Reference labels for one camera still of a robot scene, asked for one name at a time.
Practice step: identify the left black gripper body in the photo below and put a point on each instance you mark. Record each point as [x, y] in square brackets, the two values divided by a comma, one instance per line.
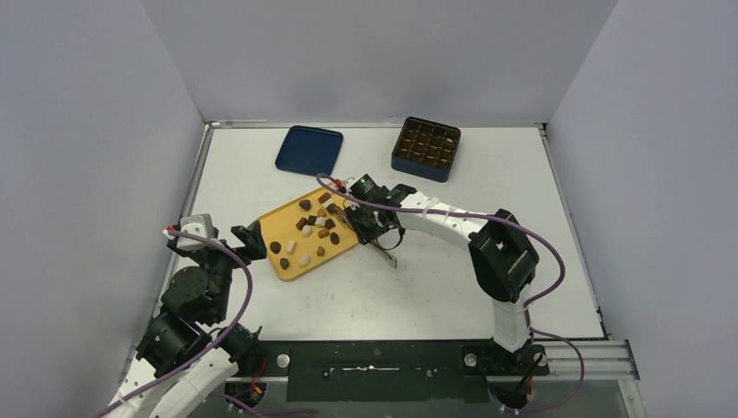
[218, 261]

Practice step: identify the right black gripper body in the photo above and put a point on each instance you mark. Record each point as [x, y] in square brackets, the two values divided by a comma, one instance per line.
[365, 217]

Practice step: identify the yellow plastic tray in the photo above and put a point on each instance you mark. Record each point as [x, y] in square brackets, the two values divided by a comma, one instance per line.
[280, 225]

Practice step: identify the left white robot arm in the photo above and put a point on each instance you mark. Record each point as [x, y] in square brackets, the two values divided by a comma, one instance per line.
[185, 361]

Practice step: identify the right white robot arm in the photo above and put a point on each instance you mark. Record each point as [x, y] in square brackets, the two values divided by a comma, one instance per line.
[504, 259]

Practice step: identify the white bar chocolate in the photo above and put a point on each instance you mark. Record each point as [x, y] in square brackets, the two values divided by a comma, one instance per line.
[291, 246]

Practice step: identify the brown bar chocolate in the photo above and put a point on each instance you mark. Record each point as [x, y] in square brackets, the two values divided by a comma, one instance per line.
[301, 223]

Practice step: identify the brown rectangular chocolate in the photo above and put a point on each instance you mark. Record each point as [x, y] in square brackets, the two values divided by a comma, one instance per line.
[324, 198]

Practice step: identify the dark blue chocolate box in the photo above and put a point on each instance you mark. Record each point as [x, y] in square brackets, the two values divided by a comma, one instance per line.
[426, 149]

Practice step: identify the dark blue box lid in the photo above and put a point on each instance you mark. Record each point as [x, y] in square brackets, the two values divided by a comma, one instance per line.
[309, 150]

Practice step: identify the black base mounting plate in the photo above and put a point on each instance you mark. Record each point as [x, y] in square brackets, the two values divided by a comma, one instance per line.
[389, 370]

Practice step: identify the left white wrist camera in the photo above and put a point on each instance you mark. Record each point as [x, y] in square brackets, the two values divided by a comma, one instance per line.
[199, 225]

